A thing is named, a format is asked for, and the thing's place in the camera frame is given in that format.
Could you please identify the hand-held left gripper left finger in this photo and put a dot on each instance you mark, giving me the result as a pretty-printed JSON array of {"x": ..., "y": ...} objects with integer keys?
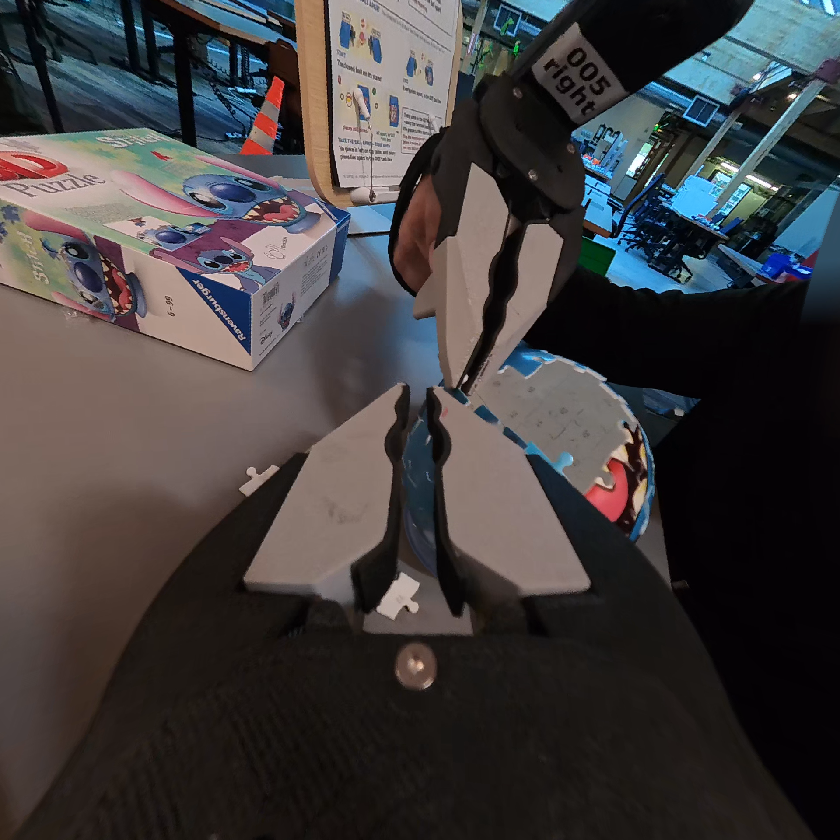
[{"x": 328, "y": 518}]

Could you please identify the printed puzzle box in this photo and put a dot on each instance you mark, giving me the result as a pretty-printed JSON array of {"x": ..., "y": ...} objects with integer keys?
[{"x": 164, "y": 243}]

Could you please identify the green plastic bin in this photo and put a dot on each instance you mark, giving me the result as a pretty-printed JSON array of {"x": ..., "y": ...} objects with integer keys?
[{"x": 597, "y": 256}]

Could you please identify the blue puzzle ball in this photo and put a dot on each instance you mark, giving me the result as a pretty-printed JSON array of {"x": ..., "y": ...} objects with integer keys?
[{"x": 564, "y": 420}]

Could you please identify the person's right forearm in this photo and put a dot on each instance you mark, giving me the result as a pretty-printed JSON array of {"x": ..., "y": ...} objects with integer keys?
[{"x": 656, "y": 334}]

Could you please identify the person's right hand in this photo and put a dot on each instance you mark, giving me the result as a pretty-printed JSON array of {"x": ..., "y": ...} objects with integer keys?
[{"x": 417, "y": 236}]

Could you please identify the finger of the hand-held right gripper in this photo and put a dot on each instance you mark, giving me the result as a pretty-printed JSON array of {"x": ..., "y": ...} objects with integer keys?
[
  {"x": 463, "y": 262},
  {"x": 531, "y": 275}
]

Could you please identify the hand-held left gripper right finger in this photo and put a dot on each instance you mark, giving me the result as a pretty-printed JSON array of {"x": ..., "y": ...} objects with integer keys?
[{"x": 505, "y": 525}]

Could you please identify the white puzzle piece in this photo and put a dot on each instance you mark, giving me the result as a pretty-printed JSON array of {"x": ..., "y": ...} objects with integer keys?
[
  {"x": 257, "y": 479},
  {"x": 399, "y": 596}
]

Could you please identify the orange traffic cone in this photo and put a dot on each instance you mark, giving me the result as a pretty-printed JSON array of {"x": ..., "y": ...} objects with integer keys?
[{"x": 266, "y": 124}]

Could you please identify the wooden instruction board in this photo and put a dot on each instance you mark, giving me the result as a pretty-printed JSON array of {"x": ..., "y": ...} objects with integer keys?
[{"x": 394, "y": 65}]

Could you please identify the person's legs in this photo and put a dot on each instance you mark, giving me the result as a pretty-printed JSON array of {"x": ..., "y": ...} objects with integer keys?
[{"x": 754, "y": 558}]

